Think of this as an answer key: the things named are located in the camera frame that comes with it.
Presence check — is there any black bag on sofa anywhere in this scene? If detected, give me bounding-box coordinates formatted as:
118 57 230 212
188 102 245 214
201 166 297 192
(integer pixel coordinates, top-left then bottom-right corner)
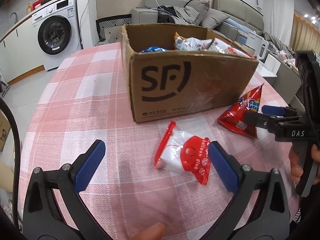
157 6 175 24

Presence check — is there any yellow bottle on counter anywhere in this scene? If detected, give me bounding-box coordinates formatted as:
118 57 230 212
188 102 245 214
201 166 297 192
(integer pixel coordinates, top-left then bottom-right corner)
26 3 33 14

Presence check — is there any blue Oreo cookie pack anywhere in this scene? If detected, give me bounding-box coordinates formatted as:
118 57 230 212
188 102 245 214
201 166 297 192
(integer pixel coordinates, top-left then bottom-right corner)
140 46 170 53

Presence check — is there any white electric kettle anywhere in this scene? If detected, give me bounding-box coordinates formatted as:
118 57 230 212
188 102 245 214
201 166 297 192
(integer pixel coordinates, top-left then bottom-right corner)
245 31 269 60

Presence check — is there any grey pillow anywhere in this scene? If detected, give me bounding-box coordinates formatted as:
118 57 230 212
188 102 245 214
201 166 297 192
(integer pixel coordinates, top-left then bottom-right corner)
200 8 230 30
185 0 210 25

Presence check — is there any person's left hand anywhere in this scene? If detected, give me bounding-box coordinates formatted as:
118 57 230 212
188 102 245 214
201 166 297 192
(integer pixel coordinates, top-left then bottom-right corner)
131 222 166 240

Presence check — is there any small cardboard box on floor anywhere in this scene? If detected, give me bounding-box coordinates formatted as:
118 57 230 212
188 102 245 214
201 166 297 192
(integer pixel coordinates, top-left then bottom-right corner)
0 112 11 151

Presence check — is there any yellow curtain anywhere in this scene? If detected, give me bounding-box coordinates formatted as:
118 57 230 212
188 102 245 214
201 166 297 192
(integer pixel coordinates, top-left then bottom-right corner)
291 14 320 54

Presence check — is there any grey sofa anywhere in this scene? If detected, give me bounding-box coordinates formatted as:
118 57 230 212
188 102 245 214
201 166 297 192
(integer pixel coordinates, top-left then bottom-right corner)
131 0 264 44

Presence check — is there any large white noodle snack bag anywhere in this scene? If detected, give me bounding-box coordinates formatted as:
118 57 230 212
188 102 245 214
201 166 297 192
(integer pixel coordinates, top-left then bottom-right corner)
174 32 213 51

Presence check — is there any black patterned chair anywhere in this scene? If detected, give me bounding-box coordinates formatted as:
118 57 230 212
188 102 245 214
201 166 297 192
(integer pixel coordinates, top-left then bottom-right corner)
96 14 132 43

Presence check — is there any grey jacket on sofa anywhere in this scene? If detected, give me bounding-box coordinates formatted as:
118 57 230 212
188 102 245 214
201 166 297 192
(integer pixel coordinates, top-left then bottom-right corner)
173 6 197 25

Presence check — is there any red box on counter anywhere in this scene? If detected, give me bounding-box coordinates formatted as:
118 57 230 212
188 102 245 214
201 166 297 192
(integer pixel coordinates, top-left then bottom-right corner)
32 0 47 10

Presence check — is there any white curtain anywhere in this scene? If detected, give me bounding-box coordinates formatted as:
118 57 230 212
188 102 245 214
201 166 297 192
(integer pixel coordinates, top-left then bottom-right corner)
263 0 295 40

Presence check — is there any toilet paper roll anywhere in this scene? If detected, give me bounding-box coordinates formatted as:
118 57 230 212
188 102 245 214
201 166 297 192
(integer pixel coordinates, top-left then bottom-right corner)
264 54 281 75

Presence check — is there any white washing machine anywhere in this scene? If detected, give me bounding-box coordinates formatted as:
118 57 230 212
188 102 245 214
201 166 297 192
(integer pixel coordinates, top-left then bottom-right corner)
31 0 82 71

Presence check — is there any white lower kitchen cabinet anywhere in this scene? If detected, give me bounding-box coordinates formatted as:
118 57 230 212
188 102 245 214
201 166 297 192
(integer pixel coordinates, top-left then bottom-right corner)
1 18 44 82

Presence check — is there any pink plaid tablecloth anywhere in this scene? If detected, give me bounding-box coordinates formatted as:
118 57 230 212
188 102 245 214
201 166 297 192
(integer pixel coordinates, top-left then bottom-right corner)
19 43 299 239

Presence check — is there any person's right hand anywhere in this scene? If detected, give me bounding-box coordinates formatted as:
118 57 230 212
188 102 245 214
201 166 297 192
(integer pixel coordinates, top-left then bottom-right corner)
288 144 320 186

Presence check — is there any red triangular chip bag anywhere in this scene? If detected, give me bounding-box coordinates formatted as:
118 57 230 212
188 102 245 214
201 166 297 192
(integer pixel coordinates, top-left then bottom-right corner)
217 84 263 139

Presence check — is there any white red balloon glue pack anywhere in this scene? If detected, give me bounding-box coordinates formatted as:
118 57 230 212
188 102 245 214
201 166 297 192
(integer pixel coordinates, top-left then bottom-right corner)
153 121 210 185

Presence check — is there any white red snack bag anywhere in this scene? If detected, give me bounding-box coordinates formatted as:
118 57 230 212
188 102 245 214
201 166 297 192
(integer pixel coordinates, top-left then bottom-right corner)
207 38 253 59

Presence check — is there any black cable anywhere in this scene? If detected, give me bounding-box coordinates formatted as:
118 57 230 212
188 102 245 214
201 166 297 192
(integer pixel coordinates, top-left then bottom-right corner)
0 97 22 230

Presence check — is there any SF cardboard box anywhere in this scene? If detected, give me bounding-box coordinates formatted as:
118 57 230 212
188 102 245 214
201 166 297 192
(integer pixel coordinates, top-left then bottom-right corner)
120 23 258 123

